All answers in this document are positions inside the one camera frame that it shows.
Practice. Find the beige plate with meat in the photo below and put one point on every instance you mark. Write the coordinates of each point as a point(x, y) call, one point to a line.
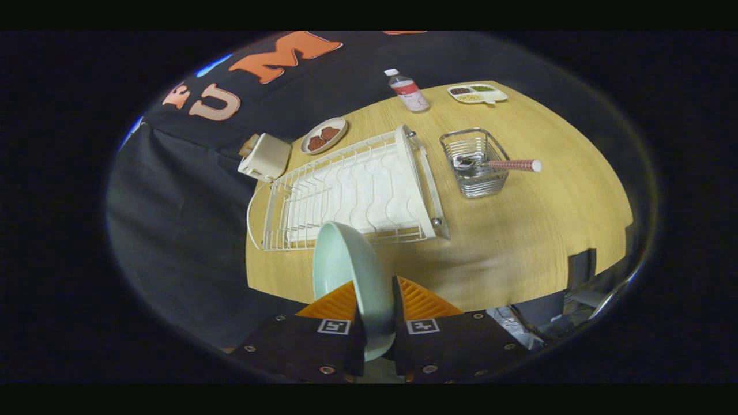
point(340, 127)

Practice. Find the light green plate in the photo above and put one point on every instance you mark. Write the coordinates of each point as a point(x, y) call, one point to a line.
point(346, 271)

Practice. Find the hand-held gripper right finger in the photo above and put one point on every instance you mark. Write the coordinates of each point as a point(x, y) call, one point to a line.
point(399, 323)

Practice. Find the brown toast slice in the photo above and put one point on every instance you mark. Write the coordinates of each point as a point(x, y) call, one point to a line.
point(249, 147)

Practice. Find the dark furniture piece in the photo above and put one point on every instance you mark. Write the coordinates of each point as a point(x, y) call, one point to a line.
point(582, 268)

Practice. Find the white toaster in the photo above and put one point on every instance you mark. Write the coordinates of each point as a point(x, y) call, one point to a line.
point(268, 158)

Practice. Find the brown meat piece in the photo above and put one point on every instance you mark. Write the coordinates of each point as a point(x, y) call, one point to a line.
point(330, 134)
point(316, 143)

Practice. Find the yellow corn portion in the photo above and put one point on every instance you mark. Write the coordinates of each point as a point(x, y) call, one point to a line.
point(471, 98)

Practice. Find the white divided dish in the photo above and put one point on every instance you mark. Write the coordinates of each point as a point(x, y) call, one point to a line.
point(497, 95)

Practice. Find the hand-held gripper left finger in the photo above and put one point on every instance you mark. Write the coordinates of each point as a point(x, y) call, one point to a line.
point(354, 351)

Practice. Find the clear bottle red label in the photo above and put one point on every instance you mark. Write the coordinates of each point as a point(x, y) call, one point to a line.
point(410, 92)

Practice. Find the green peas portion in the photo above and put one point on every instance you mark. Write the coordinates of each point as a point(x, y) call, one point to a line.
point(482, 88)

